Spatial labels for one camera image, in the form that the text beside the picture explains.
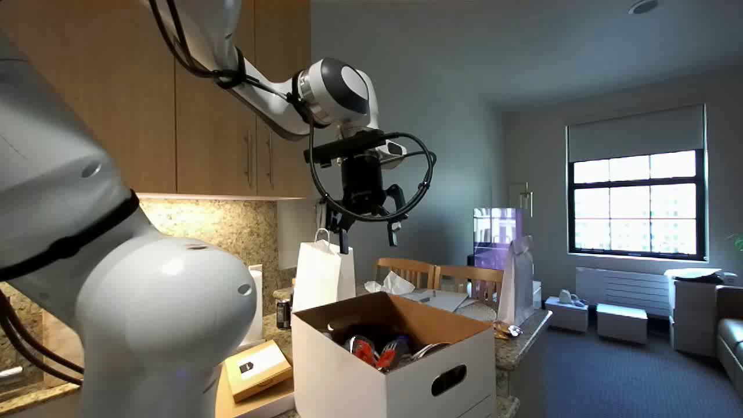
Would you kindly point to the white radiator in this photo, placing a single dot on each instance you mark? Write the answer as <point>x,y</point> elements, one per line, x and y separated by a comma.
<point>624,289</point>

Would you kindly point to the window with black frame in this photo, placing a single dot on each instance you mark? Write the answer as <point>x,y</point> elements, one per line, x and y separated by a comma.
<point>645,205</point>

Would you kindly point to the wooden chair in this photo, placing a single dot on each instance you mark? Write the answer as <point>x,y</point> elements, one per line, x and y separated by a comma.
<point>406,275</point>

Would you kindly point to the white paper bag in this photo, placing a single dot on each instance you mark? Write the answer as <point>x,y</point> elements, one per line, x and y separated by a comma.
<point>326,271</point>

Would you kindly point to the wooden wall cabinets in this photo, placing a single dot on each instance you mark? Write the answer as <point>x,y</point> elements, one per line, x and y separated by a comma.
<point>166,127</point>

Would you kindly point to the clear plastic bag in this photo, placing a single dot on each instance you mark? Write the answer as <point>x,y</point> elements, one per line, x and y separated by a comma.
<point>515,282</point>

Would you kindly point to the white roller blind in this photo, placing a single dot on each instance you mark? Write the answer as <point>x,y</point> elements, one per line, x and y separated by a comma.
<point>637,136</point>

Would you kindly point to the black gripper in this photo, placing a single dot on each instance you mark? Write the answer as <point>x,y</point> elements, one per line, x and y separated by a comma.
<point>362,196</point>

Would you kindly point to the grey ottoman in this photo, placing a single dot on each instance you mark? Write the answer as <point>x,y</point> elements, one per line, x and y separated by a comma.
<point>622,322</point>
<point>567,314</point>

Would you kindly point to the dark striped clothing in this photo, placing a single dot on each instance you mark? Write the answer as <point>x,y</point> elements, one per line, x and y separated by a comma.
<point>340,332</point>

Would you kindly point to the white cardboard box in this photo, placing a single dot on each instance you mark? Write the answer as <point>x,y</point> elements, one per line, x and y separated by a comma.
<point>449,375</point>

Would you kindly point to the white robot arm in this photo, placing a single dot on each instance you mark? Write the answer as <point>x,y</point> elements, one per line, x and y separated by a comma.
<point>155,314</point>

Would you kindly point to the yellow book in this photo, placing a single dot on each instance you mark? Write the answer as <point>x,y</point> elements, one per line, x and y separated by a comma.
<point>255,370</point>

